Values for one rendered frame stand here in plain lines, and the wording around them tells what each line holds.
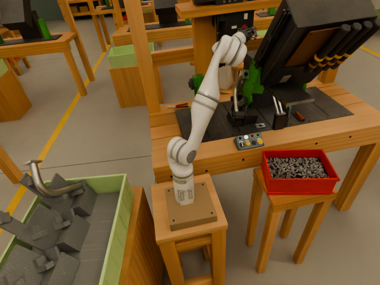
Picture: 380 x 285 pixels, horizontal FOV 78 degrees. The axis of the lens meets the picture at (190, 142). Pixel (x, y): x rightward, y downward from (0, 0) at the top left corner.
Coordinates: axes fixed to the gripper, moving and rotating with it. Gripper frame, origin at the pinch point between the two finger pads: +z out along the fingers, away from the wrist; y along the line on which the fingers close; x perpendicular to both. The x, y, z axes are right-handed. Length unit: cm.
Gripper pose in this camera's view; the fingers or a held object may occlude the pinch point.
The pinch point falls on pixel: (253, 29)
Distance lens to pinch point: 151.8
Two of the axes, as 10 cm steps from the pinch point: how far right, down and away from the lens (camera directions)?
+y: -7.6, -5.1, 4.0
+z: 6.4, -6.0, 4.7
